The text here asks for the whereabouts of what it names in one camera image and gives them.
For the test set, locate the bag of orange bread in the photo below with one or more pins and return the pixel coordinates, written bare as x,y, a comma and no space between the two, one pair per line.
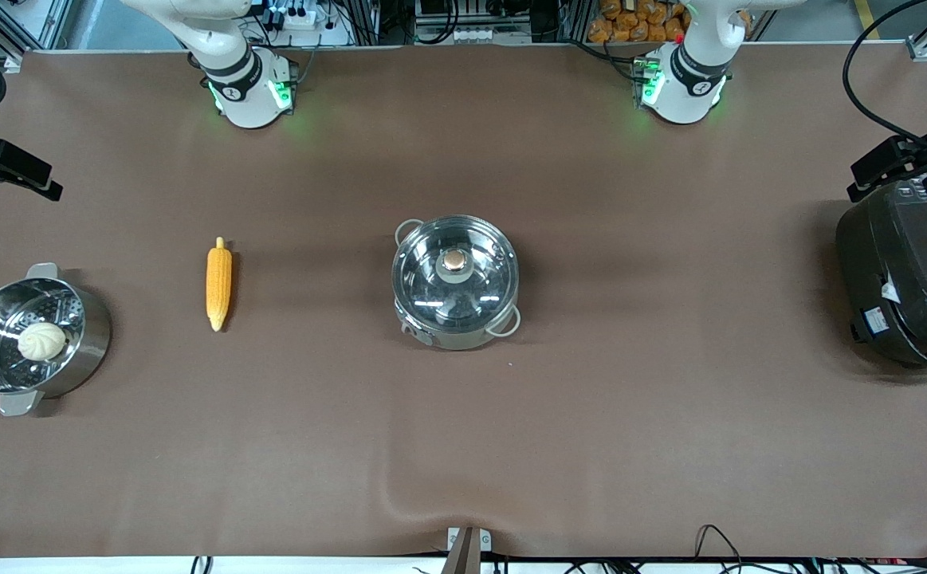
638,20

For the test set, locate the glass pot lid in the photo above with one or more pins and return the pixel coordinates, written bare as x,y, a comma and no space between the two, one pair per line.
455,263

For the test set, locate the power strip with plugs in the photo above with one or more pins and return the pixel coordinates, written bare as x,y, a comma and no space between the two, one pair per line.
294,16

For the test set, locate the brown table mat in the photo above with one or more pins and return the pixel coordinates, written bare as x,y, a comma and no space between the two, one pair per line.
463,446

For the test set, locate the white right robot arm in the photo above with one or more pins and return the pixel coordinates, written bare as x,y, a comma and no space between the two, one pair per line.
244,80

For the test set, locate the white steamed bun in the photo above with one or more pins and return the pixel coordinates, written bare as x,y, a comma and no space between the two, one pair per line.
41,341

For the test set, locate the yellow corn cob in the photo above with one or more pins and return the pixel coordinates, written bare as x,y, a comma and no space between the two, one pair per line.
218,281

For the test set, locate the stainless steel steamer pot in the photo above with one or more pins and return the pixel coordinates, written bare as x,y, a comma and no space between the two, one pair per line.
88,335

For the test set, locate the white power strip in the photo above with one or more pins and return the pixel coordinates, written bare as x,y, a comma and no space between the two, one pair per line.
479,34

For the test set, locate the black rice cooker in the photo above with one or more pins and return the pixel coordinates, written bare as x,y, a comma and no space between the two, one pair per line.
917,271

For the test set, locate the silver bracket with post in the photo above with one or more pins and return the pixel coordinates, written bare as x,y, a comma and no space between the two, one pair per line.
467,546

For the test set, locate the stainless steel cooking pot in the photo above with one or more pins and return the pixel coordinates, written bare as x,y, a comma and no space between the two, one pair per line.
463,343

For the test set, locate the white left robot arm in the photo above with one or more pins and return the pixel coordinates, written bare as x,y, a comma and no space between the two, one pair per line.
690,84

